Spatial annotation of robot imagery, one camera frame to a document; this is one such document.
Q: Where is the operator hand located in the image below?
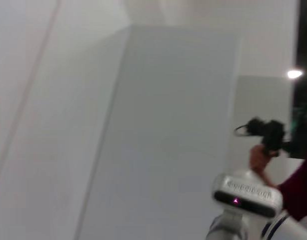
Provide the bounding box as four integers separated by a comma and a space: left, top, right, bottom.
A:
248, 144, 272, 180

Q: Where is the black teleoperation handle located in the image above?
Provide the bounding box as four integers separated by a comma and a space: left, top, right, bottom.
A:
233, 116, 296, 158

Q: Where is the person in dark red shirt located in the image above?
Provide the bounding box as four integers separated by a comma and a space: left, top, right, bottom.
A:
277, 156, 307, 223

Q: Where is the round ceiling lamp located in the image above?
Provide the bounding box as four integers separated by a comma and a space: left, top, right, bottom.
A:
286, 69, 304, 79

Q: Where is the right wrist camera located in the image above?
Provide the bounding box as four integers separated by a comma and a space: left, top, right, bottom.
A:
211, 171, 285, 219

